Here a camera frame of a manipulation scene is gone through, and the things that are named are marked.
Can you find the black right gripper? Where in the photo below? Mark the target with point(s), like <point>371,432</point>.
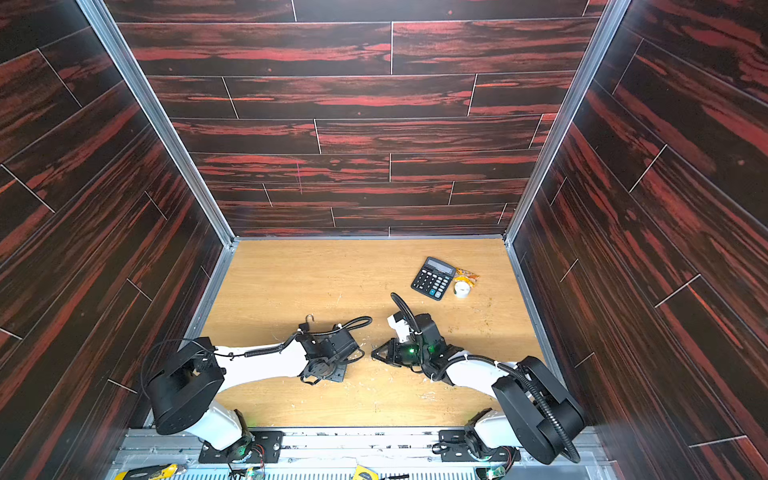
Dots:
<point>398,352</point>

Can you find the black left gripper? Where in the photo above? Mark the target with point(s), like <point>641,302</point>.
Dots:
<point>335,350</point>

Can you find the dark padlock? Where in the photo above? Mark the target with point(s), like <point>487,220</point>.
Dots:
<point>305,327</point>

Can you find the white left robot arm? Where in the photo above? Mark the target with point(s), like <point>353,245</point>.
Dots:
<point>183,391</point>

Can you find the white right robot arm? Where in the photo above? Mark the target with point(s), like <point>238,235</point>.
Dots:
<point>536,412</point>

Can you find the black desktop calculator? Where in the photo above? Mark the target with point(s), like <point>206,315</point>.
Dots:
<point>434,278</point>

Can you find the white label roll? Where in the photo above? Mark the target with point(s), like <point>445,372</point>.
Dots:
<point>462,289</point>

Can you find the orange snack packet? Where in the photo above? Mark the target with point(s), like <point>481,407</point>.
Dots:
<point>466,276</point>

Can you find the yellow tool at front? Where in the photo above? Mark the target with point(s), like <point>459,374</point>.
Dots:
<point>364,473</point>

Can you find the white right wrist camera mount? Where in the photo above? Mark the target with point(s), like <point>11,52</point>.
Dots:
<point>401,324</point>

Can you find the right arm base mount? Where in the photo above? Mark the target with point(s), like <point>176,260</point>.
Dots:
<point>466,445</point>

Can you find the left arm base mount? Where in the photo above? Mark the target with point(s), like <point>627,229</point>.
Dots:
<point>256,446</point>

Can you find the aluminium corner post left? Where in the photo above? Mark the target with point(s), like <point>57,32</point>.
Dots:
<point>108,33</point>

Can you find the aluminium corner post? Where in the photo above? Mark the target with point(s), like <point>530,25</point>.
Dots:
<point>108,33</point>
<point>604,33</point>

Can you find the aluminium corner post right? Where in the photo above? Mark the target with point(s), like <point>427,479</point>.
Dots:
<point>604,33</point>

